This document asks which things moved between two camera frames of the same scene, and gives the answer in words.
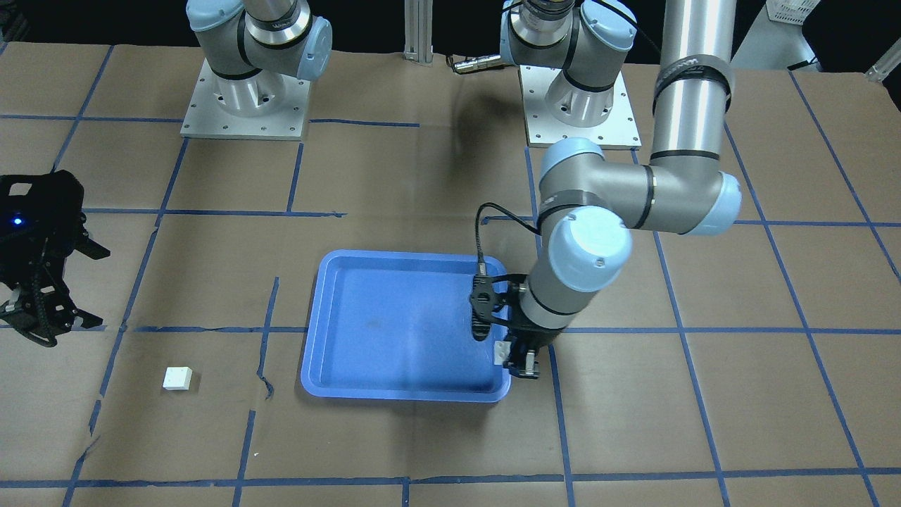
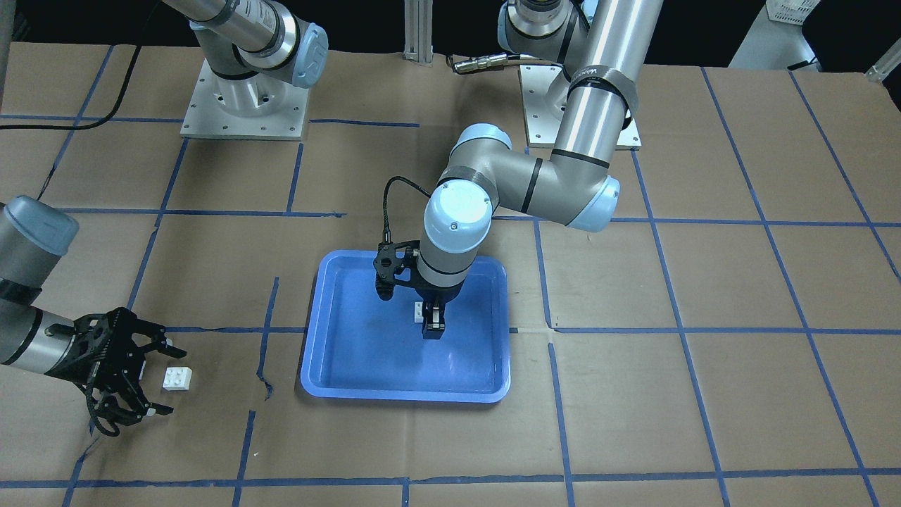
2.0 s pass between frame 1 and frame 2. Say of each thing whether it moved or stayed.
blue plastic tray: stayed
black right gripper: moved
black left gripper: moved
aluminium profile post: stayed
